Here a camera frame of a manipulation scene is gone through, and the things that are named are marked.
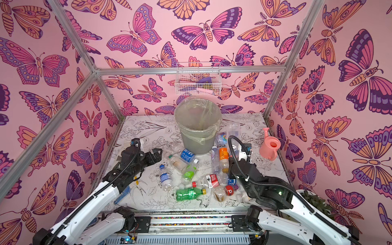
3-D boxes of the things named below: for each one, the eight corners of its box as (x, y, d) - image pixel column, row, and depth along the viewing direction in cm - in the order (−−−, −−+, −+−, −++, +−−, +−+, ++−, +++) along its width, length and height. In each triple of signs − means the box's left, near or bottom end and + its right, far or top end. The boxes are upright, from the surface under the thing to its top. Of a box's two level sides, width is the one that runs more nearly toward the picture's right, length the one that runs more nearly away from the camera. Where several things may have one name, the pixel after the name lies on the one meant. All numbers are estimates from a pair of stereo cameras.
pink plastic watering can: (258, 159, 98) (264, 149, 89) (261, 138, 108) (266, 127, 99) (272, 163, 96) (279, 153, 87) (274, 142, 106) (281, 131, 97)
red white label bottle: (208, 188, 86) (208, 186, 83) (205, 177, 90) (205, 174, 87) (218, 186, 86) (219, 184, 84) (215, 175, 91) (215, 172, 88)
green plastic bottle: (176, 200, 83) (175, 197, 78) (177, 189, 87) (176, 186, 82) (206, 200, 83) (206, 197, 78) (206, 189, 86) (206, 186, 82)
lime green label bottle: (181, 179, 88) (181, 177, 86) (186, 165, 93) (186, 163, 91) (192, 182, 86) (192, 180, 84) (197, 168, 92) (196, 166, 90)
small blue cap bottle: (164, 192, 86) (162, 189, 81) (159, 169, 95) (157, 165, 90) (173, 189, 87) (172, 186, 82) (167, 166, 96) (166, 162, 91)
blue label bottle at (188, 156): (180, 158, 99) (179, 153, 94) (185, 152, 101) (184, 147, 97) (194, 167, 94) (193, 163, 90) (199, 161, 97) (199, 156, 93)
